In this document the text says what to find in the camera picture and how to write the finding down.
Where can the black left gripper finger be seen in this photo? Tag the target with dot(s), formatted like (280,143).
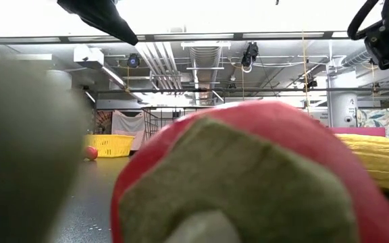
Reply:
(100,15)

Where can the small red tomato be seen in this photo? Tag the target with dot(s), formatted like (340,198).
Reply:
(91,153)

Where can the red bell pepper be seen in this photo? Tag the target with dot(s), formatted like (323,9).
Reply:
(282,128)

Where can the long red pepper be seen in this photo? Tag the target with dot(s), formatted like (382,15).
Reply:
(22,152)

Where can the white ceiling air unit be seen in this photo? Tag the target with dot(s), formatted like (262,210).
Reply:
(88,55)

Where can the leaf pattern panel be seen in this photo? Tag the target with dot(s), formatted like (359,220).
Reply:
(380,118)

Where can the white cylindrical column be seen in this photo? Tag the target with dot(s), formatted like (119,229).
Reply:
(341,108)

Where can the overhead beam with light panels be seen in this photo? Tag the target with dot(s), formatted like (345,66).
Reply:
(194,36)

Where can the pink plastic bin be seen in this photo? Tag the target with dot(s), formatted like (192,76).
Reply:
(356,131)

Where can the white hanging cloth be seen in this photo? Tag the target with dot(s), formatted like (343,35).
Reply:
(127,126)

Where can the yellow plastic basket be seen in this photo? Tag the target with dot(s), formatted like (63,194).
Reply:
(110,145)

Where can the silver flexible duct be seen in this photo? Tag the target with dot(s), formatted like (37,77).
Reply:
(355,59)

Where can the silver ribbed ventilation duct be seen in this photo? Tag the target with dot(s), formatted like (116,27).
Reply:
(205,57)

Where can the black overhead camera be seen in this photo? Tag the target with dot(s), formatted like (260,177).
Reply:
(250,54)

